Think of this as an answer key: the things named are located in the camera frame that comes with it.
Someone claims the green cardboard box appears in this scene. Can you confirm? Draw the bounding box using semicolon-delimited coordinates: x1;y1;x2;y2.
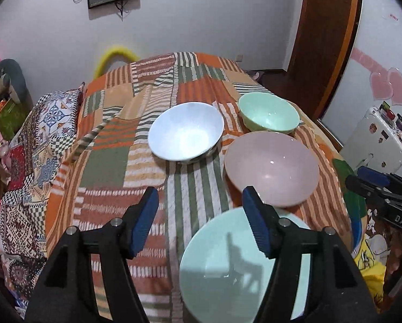
0;99;30;135

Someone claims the white pink-heart sliding door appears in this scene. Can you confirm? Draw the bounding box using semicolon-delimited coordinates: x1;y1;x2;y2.
319;0;402;162

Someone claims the grey plush toy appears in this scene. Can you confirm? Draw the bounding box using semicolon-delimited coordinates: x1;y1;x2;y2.
0;59;28;105

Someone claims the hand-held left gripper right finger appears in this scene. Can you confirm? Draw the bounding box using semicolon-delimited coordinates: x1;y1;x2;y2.
242;186;378;323

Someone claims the pink plush toy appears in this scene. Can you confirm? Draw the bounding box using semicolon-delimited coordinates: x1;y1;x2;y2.
0;131;12;169

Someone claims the white bowl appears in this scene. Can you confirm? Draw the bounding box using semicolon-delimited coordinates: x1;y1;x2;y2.
148;102;224;164

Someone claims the white suitcase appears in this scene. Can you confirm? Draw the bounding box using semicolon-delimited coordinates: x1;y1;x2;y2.
339;103;402;179

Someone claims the green bowl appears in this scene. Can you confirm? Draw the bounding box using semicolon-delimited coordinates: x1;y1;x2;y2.
238;92;301;135

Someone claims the striped patchwork blanket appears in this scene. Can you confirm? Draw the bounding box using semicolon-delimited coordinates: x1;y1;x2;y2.
44;51;353;323

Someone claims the pink bowl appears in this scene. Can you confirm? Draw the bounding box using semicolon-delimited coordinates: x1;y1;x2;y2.
224;131;320;207

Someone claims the brown wooden door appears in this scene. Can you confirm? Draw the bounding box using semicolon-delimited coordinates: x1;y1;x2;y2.
287;0;363;122

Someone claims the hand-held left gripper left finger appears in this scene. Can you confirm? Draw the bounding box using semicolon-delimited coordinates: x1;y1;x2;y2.
25;187;159;323

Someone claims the light green plate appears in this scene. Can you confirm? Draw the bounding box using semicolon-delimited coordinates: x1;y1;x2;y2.
179;207;313;323

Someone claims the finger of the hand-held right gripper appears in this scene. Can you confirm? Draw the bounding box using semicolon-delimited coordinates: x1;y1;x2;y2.
344;174;402;209
357;166;402;196

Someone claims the blue patterned quilt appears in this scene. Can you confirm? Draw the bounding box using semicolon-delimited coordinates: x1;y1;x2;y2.
0;82;87;310

